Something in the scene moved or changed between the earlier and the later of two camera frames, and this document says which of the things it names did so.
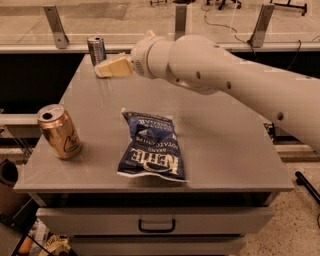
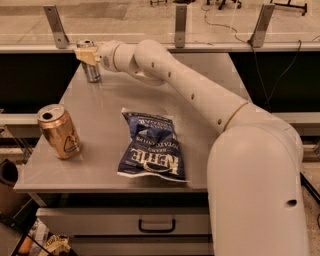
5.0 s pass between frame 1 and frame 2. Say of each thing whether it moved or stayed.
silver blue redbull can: moved
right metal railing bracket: stayed
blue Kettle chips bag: stayed
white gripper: moved
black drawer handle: stayed
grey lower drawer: stayed
